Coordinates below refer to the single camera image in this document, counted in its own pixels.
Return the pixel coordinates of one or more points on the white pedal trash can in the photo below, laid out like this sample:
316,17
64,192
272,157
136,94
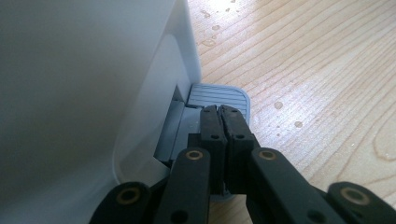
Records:
77,77

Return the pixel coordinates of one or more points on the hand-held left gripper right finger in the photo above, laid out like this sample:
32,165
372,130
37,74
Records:
238,133

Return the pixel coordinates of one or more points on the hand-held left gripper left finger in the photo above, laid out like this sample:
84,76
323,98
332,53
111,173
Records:
214,133

